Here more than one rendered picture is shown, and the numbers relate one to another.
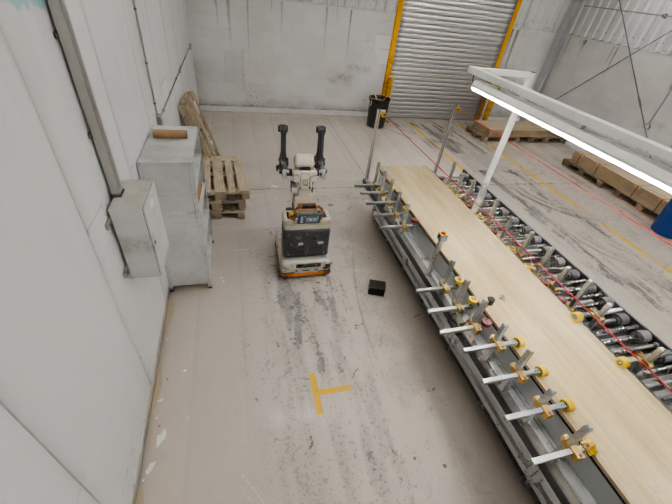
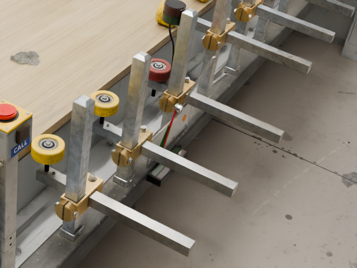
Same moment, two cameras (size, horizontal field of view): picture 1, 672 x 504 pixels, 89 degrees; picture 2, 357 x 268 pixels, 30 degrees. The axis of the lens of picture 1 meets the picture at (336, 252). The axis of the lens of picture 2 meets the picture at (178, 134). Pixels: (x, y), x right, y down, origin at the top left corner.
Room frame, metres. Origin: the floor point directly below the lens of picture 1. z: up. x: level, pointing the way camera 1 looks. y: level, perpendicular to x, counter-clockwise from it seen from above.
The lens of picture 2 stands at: (3.20, -0.15, 1.94)
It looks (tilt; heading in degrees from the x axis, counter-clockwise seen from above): 37 degrees down; 220
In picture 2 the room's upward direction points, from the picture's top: 12 degrees clockwise
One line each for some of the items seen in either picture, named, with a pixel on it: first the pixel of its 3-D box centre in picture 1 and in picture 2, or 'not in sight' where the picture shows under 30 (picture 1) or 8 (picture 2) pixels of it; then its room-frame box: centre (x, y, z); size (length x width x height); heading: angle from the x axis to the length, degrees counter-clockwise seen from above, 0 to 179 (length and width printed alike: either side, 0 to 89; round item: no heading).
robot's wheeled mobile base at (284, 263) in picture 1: (302, 252); not in sight; (3.42, 0.43, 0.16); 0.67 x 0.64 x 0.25; 18
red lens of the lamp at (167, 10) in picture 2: not in sight; (174, 8); (1.99, -1.26, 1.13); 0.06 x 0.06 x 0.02
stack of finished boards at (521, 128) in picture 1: (517, 128); not in sight; (10.06, -4.52, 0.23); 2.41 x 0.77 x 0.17; 111
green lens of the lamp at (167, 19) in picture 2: not in sight; (173, 16); (1.99, -1.26, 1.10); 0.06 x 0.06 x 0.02
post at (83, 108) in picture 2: (445, 279); (76, 181); (2.45, -1.05, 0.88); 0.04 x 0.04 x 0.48; 19
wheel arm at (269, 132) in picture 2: (463, 329); (213, 108); (1.90, -1.12, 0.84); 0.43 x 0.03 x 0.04; 109
